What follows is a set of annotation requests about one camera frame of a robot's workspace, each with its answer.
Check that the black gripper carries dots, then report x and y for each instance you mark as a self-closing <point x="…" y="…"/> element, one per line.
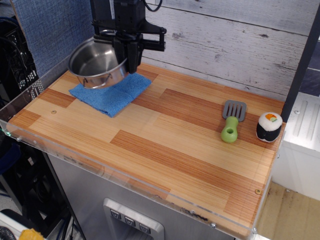
<point x="130" y="32"/>

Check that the stainless steel pot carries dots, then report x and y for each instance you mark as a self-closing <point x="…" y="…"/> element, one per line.
<point x="96" y="66"/>

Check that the blue cloth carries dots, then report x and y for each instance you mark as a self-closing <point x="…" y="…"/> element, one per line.
<point x="111" y="100"/>

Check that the grey green toy spatula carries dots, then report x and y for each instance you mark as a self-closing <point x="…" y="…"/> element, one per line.
<point x="233" y="113"/>

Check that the clear acrylic table guard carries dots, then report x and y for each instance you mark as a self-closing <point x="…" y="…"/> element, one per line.
<point x="162" y="155"/>

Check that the plush sushi roll toy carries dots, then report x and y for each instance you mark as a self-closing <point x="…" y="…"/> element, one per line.
<point x="269" y="127"/>

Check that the silver dispenser button panel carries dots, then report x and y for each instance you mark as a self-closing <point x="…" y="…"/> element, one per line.
<point x="127" y="224"/>

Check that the white ribbed appliance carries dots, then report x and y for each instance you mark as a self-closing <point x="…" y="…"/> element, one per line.
<point x="297" y="165"/>

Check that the dark left vertical post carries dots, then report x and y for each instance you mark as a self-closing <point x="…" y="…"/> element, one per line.
<point x="102" y="9"/>

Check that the black crate with cables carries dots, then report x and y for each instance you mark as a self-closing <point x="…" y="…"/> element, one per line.
<point x="17" y="67"/>

